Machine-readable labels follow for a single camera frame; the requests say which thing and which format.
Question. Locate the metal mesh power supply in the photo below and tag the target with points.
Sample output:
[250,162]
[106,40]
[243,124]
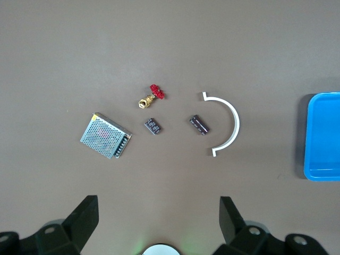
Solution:
[103,134]

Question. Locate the blue plastic tray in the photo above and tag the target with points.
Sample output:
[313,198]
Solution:
[324,138]

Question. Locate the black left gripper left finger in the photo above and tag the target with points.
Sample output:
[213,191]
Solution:
[77,225]

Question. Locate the glossy dark brown capacitor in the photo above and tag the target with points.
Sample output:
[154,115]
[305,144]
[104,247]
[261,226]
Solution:
[199,124]

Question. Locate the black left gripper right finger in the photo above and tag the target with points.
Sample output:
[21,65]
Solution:
[235,231]

